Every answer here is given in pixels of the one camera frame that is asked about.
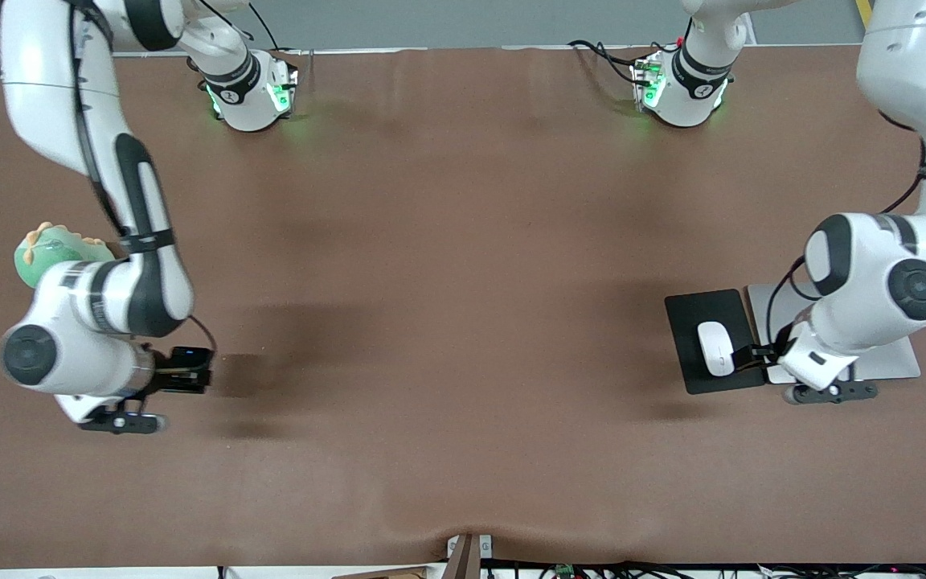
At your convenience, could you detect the black mouse pad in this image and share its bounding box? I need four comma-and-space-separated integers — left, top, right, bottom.
664, 289, 768, 396

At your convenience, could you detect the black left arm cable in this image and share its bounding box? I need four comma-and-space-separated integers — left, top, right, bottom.
732, 113, 926, 371

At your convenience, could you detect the black base cable bundle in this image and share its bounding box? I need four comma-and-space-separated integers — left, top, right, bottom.
567, 39, 677, 88

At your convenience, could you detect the thin black base cable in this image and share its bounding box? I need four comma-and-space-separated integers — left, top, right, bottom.
248, 0, 303, 57

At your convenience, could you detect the black phone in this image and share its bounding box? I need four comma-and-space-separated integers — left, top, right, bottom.
170, 346, 215, 395

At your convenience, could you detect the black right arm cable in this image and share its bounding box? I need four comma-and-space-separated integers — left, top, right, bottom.
68, 0, 219, 355

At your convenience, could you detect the green dinosaur plush toy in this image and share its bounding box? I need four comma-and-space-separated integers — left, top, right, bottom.
14, 222, 120, 290

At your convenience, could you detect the silver laptop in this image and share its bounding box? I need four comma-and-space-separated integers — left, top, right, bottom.
747, 281, 922, 384

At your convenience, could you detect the white computer mouse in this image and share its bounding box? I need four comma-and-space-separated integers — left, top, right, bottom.
697, 321, 737, 378

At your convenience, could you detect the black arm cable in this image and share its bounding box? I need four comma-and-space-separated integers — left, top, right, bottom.
732, 113, 926, 371
68, 0, 219, 355

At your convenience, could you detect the brown table cover mat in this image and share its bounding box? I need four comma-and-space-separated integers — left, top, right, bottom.
0, 46, 926, 568

